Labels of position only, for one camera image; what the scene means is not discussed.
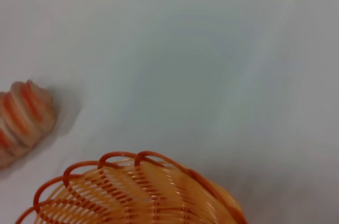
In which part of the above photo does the orange woven plastic basket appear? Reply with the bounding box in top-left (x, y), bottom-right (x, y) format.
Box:
top-left (14, 150), bottom-right (246, 224)

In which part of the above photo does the orange striped toy bread loaf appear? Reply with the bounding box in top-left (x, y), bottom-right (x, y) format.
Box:
top-left (0, 79), bottom-right (58, 171)

